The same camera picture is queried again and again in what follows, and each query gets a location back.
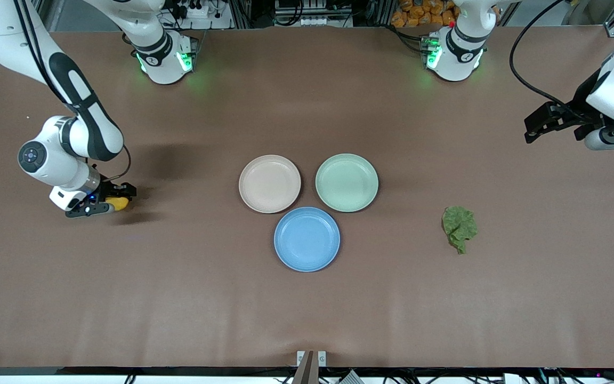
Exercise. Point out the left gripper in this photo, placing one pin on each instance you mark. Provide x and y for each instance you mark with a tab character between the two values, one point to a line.
579	106

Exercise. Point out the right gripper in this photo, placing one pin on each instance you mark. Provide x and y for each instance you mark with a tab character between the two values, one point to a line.
107	189

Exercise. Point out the yellow lemon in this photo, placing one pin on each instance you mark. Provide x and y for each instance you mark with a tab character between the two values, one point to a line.
119	205

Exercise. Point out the green lettuce leaf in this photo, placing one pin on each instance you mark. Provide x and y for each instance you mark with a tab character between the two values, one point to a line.
459	224

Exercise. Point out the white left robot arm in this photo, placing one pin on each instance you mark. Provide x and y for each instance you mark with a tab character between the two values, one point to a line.
456	58

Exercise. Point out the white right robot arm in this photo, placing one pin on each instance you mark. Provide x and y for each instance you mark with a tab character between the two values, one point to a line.
46	157

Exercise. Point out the brown table cover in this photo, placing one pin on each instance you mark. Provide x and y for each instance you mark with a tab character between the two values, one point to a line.
126	293

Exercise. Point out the beige round plate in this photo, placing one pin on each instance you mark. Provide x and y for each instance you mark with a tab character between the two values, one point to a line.
269	184

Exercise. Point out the pile of orange packets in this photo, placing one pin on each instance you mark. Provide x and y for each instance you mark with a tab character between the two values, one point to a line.
413	13

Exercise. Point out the large white power strip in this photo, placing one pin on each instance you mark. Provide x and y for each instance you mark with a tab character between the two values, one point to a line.
205	21

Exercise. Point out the blue round plate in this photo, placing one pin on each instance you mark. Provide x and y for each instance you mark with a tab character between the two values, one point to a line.
307	240

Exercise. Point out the pale green round plate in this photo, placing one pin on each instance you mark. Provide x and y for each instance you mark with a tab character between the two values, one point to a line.
347	183

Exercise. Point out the small white power strip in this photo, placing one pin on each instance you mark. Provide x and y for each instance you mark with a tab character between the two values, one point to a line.
315	21

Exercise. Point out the small metal bracket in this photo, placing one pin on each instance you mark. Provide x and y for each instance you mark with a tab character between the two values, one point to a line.
300	358
322	358

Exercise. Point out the brown stand post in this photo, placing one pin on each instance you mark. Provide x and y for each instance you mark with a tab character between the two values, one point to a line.
307	373

